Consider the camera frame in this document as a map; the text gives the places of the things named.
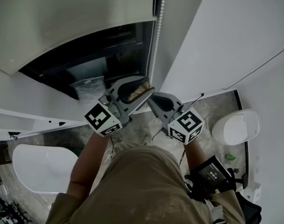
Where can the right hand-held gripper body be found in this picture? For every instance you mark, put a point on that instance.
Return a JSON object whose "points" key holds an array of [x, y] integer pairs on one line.
{"points": [[186, 127]]}

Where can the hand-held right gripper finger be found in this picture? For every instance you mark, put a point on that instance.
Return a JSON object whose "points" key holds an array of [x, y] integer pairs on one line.
{"points": [[158, 111], [174, 101]]}

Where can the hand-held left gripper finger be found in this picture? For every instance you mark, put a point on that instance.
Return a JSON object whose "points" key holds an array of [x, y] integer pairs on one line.
{"points": [[130, 79], [142, 100]]}

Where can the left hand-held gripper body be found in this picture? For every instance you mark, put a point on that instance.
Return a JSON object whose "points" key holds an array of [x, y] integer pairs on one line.
{"points": [[102, 120]]}

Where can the white roller blind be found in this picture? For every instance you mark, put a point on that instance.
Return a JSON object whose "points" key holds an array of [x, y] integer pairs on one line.
{"points": [[62, 13]]}

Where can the person's left forearm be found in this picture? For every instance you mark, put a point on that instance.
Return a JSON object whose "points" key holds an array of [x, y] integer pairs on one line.
{"points": [[88, 167]]}

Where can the person's right forearm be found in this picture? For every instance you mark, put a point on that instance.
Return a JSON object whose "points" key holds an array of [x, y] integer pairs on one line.
{"points": [[195, 155]]}

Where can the beige crumpled cloth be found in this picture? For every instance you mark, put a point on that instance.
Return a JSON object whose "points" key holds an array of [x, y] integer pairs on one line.
{"points": [[138, 91]]}

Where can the person's right shoe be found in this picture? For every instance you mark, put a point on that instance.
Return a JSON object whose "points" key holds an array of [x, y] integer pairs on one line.
{"points": [[147, 140]]}

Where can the clear plastic bag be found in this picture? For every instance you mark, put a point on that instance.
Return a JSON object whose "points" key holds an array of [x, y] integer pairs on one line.
{"points": [[88, 88]]}

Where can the white toilet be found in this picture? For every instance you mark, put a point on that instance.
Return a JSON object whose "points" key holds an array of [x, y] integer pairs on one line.
{"points": [[237, 127]]}

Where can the small green object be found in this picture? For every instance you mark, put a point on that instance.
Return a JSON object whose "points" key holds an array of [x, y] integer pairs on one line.
{"points": [[230, 157]]}

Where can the dark window pane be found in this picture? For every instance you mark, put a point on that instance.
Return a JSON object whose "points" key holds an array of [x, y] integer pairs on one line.
{"points": [[86, 50]]}

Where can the black wrist-mounted screen device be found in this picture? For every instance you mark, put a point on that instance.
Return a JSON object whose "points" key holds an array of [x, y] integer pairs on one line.
{"points": [[210, 175]]}

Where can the small black adapter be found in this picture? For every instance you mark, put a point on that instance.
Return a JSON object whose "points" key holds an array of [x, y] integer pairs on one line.
{"points": [[236, 170]]}

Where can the person's beige shirt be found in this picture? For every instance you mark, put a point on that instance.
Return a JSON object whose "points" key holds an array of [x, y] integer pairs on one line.
{"points": [[144, 190]]}

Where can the white bathtub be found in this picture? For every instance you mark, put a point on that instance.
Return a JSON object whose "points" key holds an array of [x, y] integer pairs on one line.
{"points": [[44, 169]]}

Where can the white box with blue mark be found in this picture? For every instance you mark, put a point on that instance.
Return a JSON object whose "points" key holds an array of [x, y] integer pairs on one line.
{"points": [[254, 191]]}

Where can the black office chair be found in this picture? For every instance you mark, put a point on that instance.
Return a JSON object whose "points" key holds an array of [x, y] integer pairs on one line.
{"points": [[249, 209]]}

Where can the dark wooden cabinet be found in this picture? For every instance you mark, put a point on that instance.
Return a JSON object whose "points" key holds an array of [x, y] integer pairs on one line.
{"points": [[0, 154]]}

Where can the black equipment pile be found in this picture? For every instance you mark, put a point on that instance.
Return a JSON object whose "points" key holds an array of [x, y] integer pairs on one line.
{"points": [[4, 202]]}

